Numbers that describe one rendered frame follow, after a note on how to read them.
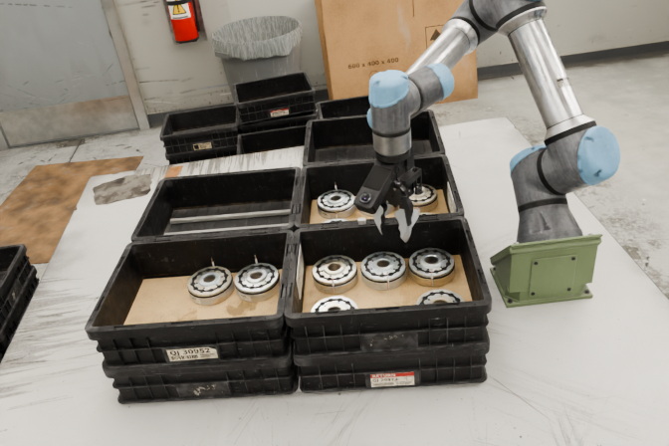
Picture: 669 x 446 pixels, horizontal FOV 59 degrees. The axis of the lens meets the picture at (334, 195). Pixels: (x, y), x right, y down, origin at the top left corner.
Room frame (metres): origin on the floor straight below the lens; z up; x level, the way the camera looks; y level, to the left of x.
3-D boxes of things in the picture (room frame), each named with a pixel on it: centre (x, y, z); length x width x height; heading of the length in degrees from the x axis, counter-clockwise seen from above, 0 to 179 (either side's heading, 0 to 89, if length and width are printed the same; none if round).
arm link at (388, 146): (1.05, -0.12, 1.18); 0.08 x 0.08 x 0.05
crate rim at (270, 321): (1.01, 0.31, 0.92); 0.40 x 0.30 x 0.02; 86
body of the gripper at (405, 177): (1.06, -0.13, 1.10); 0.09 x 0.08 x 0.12; 139
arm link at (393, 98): (1.05, -0.13, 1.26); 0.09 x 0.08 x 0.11; 127
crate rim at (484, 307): (0.98, -0.08, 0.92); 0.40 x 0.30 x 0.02; 86
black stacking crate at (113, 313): (1.01, 0.31, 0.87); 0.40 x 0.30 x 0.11; 86
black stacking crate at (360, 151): (1.58, -0.13, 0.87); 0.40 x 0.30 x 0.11; 86
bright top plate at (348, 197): (1.36, 0.00, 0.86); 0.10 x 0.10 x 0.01
